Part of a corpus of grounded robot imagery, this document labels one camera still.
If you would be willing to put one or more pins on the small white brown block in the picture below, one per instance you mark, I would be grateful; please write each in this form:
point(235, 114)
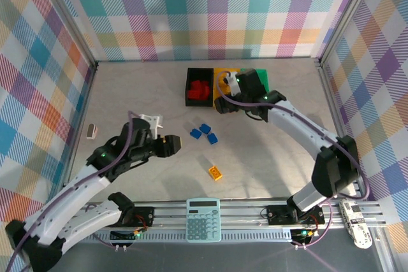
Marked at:
point(92, 131)

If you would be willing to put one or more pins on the black plastic bin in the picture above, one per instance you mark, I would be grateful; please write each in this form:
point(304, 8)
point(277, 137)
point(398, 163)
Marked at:
point(188, 93)

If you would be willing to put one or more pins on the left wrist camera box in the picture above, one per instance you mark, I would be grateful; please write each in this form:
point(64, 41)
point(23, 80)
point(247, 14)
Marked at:
point(152, 124)

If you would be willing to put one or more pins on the controller board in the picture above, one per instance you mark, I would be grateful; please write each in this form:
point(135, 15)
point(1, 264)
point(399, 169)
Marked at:
point(122, 237)
point(303, 236)

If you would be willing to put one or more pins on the yellow plastic bin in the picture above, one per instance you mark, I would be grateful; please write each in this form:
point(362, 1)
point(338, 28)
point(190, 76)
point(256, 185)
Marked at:
point(223, 71)

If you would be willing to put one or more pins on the green plastic bin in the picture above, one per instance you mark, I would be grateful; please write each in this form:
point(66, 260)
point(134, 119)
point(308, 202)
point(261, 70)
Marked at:
point(264, 75)

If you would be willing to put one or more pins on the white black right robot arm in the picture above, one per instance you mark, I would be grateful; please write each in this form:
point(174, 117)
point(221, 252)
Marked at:
point(296, 125)

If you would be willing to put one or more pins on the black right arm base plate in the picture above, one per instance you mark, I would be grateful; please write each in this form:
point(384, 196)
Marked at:
point(277, 214)

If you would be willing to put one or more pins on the light blue calculator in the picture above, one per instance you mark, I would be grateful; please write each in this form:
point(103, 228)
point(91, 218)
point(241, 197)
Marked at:
point(203, 221)

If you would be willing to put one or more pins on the left aluminium frame post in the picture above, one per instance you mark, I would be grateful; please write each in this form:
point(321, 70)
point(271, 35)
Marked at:
point(65, 14)

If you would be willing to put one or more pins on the aluminium side rail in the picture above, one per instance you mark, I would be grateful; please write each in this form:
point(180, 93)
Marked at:
point(330, 100)
point(78, 125)

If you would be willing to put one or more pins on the left aluminium side rail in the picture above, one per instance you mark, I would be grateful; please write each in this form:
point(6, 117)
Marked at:
point(78, 125)

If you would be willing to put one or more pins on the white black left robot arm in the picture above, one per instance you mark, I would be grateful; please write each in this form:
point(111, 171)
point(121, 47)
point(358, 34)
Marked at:
point(79, 194)

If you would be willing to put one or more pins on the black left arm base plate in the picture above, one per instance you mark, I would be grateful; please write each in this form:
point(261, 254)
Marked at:
point(145, 214)

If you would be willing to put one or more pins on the right aluminium frame post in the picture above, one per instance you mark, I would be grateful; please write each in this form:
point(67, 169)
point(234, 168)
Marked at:
point(346, 14)

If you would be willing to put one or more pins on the aluminium mounting rail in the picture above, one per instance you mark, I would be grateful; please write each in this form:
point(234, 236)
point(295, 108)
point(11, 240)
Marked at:
point(172, 211)

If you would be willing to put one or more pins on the blue lego brick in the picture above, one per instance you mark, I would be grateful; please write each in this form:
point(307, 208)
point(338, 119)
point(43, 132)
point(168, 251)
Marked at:
point(195, 133)
point(212, 138)
point(205, 128)

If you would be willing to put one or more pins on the aluminium frame post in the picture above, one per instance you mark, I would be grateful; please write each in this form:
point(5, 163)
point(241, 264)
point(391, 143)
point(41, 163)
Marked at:
point(346, 14)
point(65, 14)

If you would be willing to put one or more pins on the white printed device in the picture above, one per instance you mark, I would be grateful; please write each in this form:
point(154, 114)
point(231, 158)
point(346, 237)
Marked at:
point(355, 224)

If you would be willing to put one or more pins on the left controller board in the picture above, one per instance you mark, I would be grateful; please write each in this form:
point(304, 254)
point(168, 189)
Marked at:
point(122, 237)

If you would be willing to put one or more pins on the long red lego brick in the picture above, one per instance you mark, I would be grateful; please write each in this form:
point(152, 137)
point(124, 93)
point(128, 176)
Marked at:
point(192, 95)

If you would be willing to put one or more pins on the right controller board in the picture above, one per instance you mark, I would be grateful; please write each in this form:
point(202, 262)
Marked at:
point(303, 236)

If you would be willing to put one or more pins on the right aluminium side rail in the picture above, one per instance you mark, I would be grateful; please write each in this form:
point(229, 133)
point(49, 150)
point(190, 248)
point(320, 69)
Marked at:
point(330, 100)

